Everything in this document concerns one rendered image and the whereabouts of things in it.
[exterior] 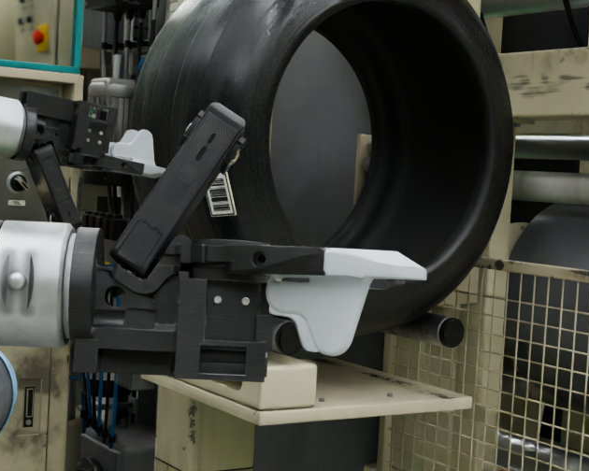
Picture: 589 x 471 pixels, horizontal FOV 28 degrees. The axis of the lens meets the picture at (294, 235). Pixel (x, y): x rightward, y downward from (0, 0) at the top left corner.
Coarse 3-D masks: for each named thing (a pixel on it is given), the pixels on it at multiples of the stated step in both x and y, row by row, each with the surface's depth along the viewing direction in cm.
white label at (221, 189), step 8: (224, 176) 148; (216, 184) 149; (224, 184) 149; (208, 192) 150; (216, 192) 150; (224, 192) 149; (208, 200) 151; (216, 200) 150; (224, 200) 149; (232, 200) 149; (216, 208) 151; (224, 208) 150; (232, 208) 149; (216, 216) 151
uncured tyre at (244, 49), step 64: (192, 0) 166; (256, 0) 152; (320, 0) 154; (384, 0) 160; (448, 0) 166; (192, 64) 153; (256, 64) 150; (384, 64) 193; (448, 64) 185; (256, 128) 150; (384, 128) 195; (448, 128) 190; (512, 128) 175; (256, 192) 151; (384, 192) 195; (448, 192) 189; (448, 256) 169; (384, 320) 166
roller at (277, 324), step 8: (280, 320) 157; (280, 328) 154; (288, 328) 154; (280, 336) 154; (288, 336) 155; (296, 336) 155; (272, 344) 155; (280, 344) 154; (288, 344) 155; (296, 344) 155; (280, 352) 155; (288, 352) 155; (296, 352) 156
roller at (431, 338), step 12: (408, 324) 176; (420, 324) 173; (432, 324) 171; (444, 324) 170; (456, 324) 170; (408, 336) 177; (420, 336) 174; (432, 336) 171; (444, 336) 169; (456, 336) 171
